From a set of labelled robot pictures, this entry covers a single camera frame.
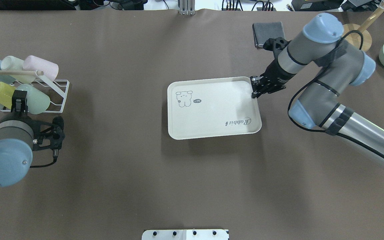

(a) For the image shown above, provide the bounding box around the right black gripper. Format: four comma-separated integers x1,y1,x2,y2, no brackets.
250,61,287,99

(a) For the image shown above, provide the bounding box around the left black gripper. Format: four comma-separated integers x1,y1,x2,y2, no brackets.
11,90,28,117

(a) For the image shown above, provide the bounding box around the cream rabbit tray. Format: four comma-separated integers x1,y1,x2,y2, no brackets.
167,76,262,140

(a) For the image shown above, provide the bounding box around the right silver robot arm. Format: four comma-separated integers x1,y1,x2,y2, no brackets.
250,13,384,169

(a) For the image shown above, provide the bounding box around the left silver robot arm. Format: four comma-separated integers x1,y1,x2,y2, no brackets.
0,90,34,187

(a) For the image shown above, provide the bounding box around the green plastic cup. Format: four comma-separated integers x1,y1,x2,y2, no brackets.
16,84,50,114

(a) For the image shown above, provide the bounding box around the yellow plastic cup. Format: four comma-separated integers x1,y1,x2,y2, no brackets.
0,82,16,110

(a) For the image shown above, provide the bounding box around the cream white plastic cup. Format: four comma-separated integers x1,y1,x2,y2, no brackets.
0,56,36,84

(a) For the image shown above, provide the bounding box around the pink plastic cup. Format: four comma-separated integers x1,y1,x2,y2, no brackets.
22,56,59,81

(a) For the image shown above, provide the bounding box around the wooden cup tree stand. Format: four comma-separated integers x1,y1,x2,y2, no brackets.
342,0,384,52

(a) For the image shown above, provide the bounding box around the grey folded cloth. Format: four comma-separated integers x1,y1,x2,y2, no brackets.
252,22,285,48

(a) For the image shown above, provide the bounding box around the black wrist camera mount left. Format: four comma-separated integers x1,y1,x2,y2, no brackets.
32,116,65,160

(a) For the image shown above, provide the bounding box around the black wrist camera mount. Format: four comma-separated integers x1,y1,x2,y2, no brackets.
263,37,290,53
32,116,65,160

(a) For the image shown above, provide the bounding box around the white wire cup rack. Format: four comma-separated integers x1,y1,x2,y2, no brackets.
0,70,71,114

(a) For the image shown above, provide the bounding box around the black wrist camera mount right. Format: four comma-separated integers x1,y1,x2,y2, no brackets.
263,37,290,53

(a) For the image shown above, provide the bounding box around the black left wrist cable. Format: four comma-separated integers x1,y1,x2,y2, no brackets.
29,150,59,168

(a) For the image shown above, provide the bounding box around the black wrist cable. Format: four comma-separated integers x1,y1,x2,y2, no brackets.
29,150,59,168
287,30,384,167

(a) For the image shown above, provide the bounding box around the aluminium frame post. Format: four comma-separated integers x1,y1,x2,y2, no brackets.
177,0,195,16

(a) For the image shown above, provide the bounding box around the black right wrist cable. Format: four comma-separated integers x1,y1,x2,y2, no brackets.
287,30,384,167

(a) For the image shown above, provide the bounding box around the white pedestal column base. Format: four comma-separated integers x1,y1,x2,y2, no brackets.
141,229,230,240

